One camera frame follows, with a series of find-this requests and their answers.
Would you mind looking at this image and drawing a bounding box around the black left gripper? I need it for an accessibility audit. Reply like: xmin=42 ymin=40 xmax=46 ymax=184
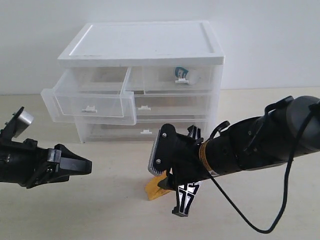
xmin=0 ymin=138 xmax=92 ymax=189

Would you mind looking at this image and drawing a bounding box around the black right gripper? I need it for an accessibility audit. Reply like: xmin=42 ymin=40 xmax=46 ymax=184
xmin=157 ymin=125 xmax=208 ymax=217

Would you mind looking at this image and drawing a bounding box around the yellow wedge block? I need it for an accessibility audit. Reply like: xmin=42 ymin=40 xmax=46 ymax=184
xmin=144 ymin=174 xmax=171 ymax=201

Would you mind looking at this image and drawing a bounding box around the white pill bottle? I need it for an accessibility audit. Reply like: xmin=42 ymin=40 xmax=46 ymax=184
xmin=174 ymin=66 xmax=201 ymax=86

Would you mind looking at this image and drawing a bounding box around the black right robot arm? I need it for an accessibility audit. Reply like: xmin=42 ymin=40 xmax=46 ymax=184
xmin=148 ymin=95 xmax=320 ymax=217

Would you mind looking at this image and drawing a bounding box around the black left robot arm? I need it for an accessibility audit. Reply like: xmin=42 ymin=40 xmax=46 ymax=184
xmin=0 ymin=139 xmax=92 ymax=189

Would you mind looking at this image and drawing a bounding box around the bottom wide clear drawer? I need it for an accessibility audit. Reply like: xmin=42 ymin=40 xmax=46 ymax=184
xmin=75 ymin=118 xmax=208 ymax=143

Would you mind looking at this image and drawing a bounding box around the wide clear drawer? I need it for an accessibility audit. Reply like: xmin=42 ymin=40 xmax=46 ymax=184
xmin=75 ymin=118 xmax=208 ymax=143
xmin=135 ymin=95 xmax=211 ymax=116

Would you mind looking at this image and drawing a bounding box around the middle wide clear drawer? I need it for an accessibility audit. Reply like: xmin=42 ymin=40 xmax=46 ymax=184
xmin=135 ymin=95 xmax=211 ymax=116

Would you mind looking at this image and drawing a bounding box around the white plastic drawer cabinet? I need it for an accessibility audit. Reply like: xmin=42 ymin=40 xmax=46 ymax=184
xmin=56 ymin=21 xmax=226 ymax=144

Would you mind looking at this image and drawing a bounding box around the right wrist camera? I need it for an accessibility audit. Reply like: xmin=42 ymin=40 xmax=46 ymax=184
xmin=147 ymin=123 xmax=177 ymax=176

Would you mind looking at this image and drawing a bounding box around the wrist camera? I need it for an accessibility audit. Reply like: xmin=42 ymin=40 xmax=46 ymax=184
xmin=147 ymin=123 xmax=177 ymax=176
xmin=0 ymin=106 xmax=34 ymax=141

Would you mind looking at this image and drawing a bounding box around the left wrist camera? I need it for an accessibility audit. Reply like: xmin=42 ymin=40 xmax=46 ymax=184
xmin=0 ymin=106 xmax=34 ymax=141

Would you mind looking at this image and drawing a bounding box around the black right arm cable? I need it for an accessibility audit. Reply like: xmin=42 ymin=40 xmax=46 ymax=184
xmin=194 ymin=96 xmax=320 ymax=235

